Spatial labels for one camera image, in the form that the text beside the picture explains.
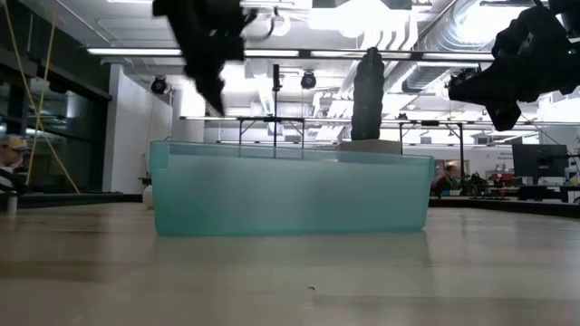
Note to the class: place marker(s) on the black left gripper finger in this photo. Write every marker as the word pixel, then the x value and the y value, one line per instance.
pixel 213 93

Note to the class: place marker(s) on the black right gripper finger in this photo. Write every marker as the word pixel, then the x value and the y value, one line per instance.
pixel 485 88
pixel 504 117

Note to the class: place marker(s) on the white pill bottle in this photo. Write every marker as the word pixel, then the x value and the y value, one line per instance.
pixel 12 206
pixel 147 197

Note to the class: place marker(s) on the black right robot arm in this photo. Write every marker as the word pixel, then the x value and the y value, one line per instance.
pixel 566 9

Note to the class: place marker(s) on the teal translucent plastic basket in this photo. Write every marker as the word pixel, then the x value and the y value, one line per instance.
pixel 290 194

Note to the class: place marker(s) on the black ceiling spotlight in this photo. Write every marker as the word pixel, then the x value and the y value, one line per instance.
pixel 460 76
pixel 308 80
pixel 158 85

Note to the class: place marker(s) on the black computer monitor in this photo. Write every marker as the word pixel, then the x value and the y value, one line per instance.
pixel 539 160

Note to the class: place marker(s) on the black vertical pole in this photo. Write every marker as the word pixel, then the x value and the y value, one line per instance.
pixel 275 113

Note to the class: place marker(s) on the black cluttered desk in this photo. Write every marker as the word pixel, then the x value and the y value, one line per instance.
pixel 539 192

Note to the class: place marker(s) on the distant seated person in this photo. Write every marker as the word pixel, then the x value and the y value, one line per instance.
pixel 446 179

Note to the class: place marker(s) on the overhead bar with light strips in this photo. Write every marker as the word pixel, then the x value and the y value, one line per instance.
pixel 326 54

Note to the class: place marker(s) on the person with cap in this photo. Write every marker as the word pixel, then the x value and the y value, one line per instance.
pixel 11 156

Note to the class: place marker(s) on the black frame stand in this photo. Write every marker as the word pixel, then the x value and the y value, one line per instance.
pixel 461 149
pixel 272 119

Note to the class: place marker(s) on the silver ventilation duct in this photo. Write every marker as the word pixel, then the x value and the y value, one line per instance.
pixel 435 50

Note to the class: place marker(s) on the black table edge frame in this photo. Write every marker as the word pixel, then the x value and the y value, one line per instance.
pixel 498 206

